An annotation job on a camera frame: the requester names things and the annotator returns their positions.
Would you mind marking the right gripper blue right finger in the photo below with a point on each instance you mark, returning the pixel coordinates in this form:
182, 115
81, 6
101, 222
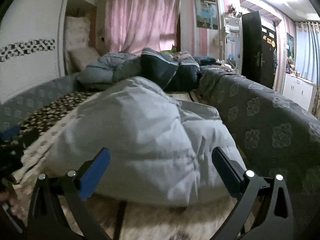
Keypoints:
263, 209

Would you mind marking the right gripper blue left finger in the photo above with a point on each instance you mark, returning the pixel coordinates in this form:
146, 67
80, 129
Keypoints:
46, 219

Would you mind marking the light grey padded jacket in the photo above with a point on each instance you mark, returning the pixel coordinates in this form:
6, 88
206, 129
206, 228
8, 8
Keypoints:
161, 147

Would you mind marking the patterned beige bed sheet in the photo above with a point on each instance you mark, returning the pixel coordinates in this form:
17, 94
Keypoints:
140, 221

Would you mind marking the grey patterned blanket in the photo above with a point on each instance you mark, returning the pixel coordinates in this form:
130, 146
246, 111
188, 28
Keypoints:
275, 133

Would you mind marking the blue grey folded quilt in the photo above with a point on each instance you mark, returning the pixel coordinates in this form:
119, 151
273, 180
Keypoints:
111, 68

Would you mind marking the beige pillow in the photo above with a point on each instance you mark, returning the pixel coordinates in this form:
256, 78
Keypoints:
81, 57

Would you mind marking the white low cabinet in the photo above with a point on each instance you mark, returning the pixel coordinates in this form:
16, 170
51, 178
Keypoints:
300, 91

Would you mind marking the white pillow stack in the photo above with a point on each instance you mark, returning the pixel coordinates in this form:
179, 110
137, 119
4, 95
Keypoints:
77, 31

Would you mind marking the white wardrobe panel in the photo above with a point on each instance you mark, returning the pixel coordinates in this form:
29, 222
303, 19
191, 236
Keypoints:
29, 53

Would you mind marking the dark navy folded quilt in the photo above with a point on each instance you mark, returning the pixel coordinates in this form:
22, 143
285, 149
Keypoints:
177, 72

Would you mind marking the white framed mirror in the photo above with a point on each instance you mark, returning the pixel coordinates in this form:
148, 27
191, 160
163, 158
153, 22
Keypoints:
232, 42

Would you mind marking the black door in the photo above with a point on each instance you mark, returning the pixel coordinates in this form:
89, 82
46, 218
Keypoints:
259, 55

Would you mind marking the pink curtain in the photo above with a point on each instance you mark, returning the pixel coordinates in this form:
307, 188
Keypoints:
132, 25

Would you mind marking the blue striped curtain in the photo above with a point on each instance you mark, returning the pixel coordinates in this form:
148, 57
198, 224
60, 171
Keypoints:
307, 50

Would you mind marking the framed wall picture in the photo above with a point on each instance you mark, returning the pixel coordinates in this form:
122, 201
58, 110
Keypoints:
207, 15

